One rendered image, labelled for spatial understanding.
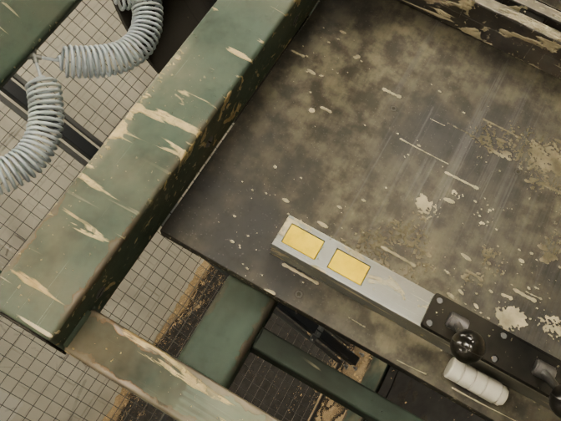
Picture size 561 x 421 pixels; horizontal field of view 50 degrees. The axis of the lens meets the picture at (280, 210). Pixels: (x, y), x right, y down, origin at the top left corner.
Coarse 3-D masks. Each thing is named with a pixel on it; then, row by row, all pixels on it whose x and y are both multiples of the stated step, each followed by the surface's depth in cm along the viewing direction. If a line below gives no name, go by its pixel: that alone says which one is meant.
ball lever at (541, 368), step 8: (536, 360) 76; (536, 368) 75; (544, 368) 74; (552, 368) 75; (536, 376) 75; (544, 376) 73; (552, 376) 72; (552, 384) 70; (560, 384) 66; (552, 392) 65; (560, 392) 64; (552, 400) 65; (560, 400) 64; (552, 408) 65; (560, 408) 64; (560, 416) 64
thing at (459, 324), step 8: (448, 320) 76; (456, 320) 76; (464, 320) 76; (456, 328) 74; (464, 328) 76; (456, 336) 66; (464, 336) 66; (472, 336) 65; (480, 336) 66; (456, 344) 66; (464, 344) 65; (472, 344) 65; (480, 344) 65; (456, 352) 66; (464, 352) 65; (472, 352) 65; (480, 352) 65; (464, 360) 65; (472, 360) 65
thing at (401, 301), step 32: (288, 224) 81; (288, 256) 81; (320, 256) 80; (352, 256) 81; (352, 288) 79; (384, 288) 79; (416, 288) 79; (416, 320) 78; (448, 352) 80; (512, 384) 78
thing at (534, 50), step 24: (408, 0) 102; (432, 0) 99; (456, 0) 97; (480, 0) 95; (504, 0) 97; (528, 0) 96; (456, 24) 101; (480, 24) 98; (504, 24) 96; (528, 24) 94; (552, 24) 96; (504, 48) 100; (528, 48) 97; (552, 48) 95; (552, 72) 99
